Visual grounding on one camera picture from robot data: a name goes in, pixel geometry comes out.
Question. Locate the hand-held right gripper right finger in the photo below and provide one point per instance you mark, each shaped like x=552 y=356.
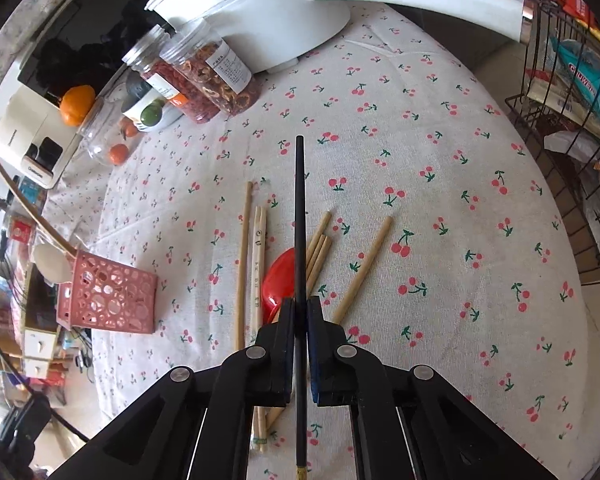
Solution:
x=314 y=375

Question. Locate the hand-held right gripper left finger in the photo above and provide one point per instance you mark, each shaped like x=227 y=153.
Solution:
x=284 y=342

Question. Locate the red spoon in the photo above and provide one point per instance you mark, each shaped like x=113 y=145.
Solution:
x=275 y=280

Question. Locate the printed bamboo chopstick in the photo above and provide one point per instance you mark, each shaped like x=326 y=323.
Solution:
x=256 y=270
x=263 y=260

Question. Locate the plain bamboo chopstick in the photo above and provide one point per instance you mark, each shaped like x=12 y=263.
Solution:
x=362 y=270
x=319 y=265
x=319 y=232
x=316 y=255
x=243 y=270

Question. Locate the black chopstick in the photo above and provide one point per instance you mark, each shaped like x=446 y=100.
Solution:
x=300 y=210

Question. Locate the pink perforated utensil basket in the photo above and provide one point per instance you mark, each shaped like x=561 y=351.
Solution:
x=115 y=300

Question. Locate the white spoon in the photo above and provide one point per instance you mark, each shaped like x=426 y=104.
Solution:
x=50 y=262

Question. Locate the long wooden chopstick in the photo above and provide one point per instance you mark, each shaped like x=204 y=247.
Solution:
x=25 y=200

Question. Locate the cardboard box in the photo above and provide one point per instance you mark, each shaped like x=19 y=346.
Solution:
x=40 y=300

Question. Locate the small orange tomato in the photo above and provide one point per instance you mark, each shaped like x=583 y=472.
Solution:
x=118 y=154
x=130 y=129

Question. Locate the cherry print tablecloth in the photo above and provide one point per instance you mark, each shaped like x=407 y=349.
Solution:
x=430 y=135

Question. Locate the green fruit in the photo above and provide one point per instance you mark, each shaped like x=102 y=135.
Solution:
x=150 y=113

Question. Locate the jar of dried slices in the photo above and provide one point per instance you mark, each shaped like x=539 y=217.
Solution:
x=215 y=72

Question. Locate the jar of red berries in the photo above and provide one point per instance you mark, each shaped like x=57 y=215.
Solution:
x=172 y=85

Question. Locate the clear glass jar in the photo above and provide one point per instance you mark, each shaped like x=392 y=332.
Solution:
x=100 y=130

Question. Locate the jar with red label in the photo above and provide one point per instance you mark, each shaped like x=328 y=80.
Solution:
x=22 y=232

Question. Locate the dark green pumpkin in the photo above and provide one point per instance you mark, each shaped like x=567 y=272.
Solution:
x=137 y=87

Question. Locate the orange fruit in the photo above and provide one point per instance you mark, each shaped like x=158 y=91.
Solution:
x=77 y=105

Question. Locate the white air fryer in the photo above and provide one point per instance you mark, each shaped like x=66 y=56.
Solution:
x=27 y=135

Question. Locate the white electric pot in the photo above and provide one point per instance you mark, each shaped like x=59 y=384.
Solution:
x=260 y=10

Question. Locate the black microwave oven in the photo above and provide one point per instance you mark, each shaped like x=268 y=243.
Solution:
x=80 y=25

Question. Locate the blue snack packet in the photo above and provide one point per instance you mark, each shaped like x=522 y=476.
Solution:
x=582 y=80

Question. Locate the floral cloth cover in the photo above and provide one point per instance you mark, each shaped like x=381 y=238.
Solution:
x=25 y=10

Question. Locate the red snack packet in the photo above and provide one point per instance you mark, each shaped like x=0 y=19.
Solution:
x=575 y=5

